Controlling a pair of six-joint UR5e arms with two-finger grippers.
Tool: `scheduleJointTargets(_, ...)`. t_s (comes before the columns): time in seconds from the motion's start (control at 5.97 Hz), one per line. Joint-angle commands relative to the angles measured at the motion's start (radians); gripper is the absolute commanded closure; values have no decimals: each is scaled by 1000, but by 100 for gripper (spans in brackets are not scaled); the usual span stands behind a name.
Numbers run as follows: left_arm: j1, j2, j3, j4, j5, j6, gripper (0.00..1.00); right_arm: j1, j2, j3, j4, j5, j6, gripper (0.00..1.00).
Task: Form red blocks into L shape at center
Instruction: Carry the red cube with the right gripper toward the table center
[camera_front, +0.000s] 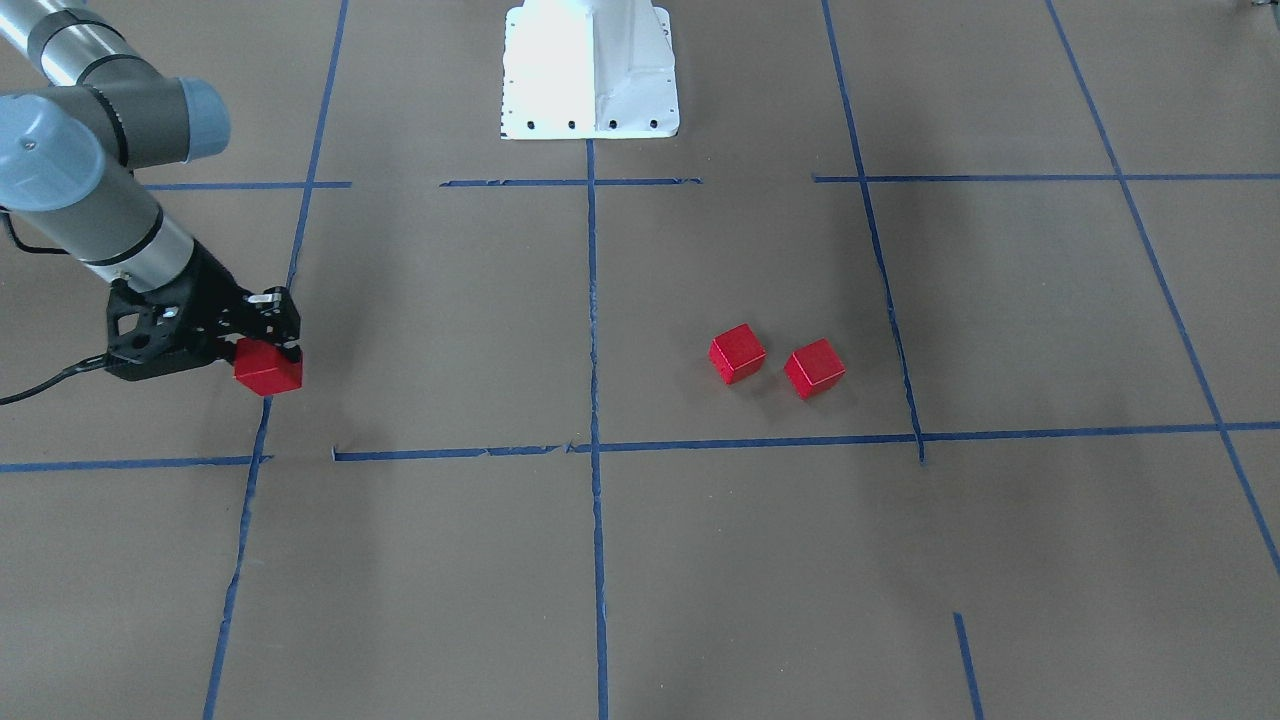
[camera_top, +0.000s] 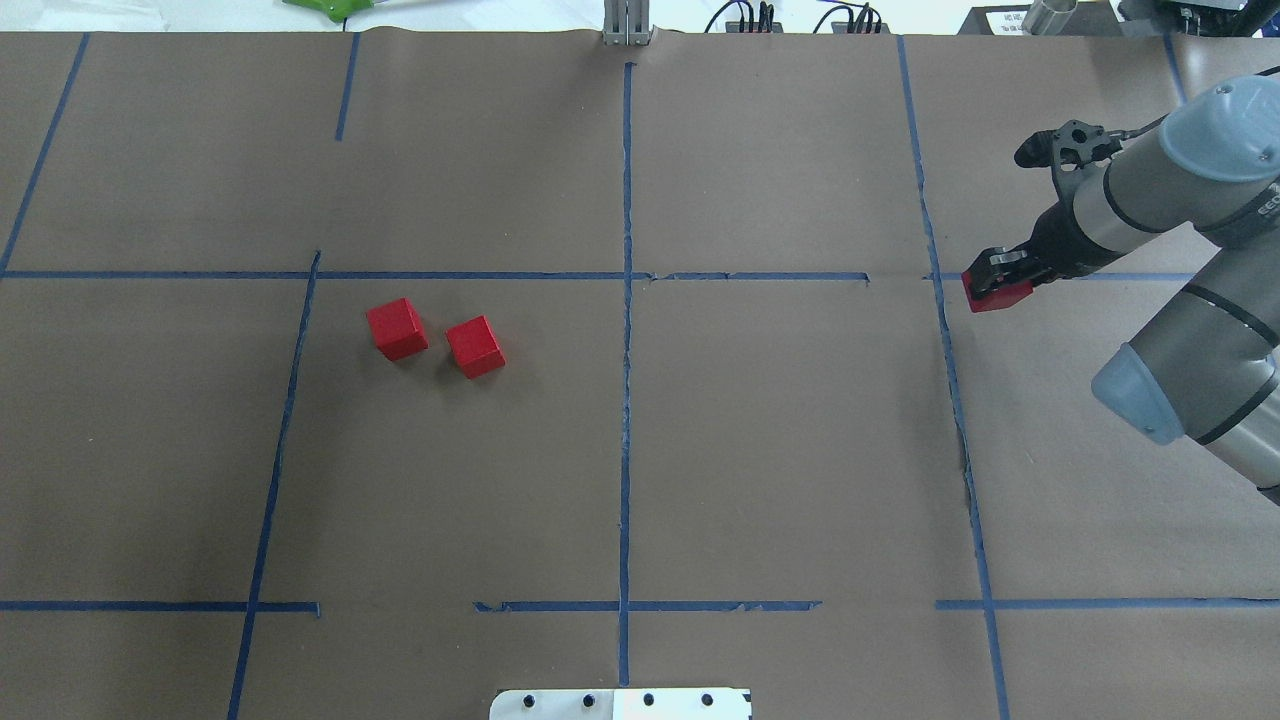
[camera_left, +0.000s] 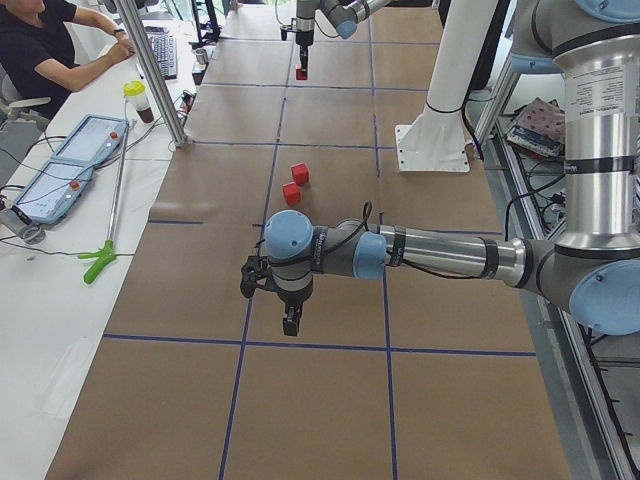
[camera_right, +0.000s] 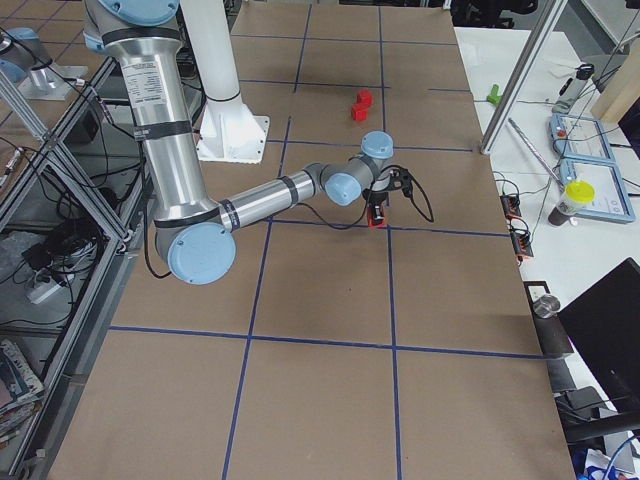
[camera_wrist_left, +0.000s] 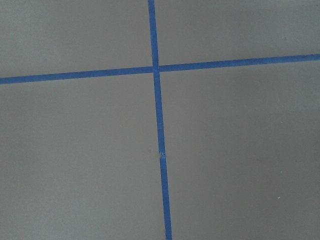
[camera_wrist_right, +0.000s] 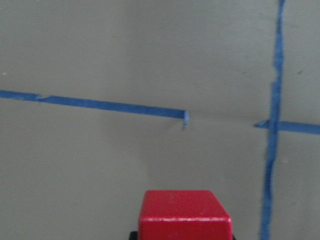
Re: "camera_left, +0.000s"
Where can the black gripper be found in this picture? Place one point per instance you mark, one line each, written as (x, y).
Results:
(291, 299)
(303, 36)

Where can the small steel cup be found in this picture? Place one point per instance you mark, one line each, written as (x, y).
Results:
(201, 56)

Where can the red block outer of pair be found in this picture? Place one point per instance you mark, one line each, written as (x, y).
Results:
(291, 193)

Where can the red block of pair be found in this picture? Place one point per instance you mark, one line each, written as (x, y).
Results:
(291, 193)
(300, 174)

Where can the red block inner of pair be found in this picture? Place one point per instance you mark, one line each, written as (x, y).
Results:
(300, 174)

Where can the black keyboard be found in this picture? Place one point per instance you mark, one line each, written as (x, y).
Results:
(164, 50)

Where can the cup with yellow lid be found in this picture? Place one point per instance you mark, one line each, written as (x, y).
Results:
(136, 95)

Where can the upper teach pendant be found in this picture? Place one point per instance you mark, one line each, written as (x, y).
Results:
(91, 142)

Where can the teach pendant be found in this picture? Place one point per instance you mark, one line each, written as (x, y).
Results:
(91, 142)
(50, 195)

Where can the stack of books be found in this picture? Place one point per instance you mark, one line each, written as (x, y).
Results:
(539, 128)

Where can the seated person in black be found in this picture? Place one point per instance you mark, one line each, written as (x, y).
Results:
(38, 54)

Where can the lower teach pendant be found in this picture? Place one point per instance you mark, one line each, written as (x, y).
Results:
(50, 195)

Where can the white camera mast base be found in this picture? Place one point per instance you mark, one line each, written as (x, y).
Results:
(435, 140)

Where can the aluminium frame post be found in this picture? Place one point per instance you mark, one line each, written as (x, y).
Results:
(166, 93)

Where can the green handled reacher tool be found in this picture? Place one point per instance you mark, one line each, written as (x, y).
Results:
(106, 254)

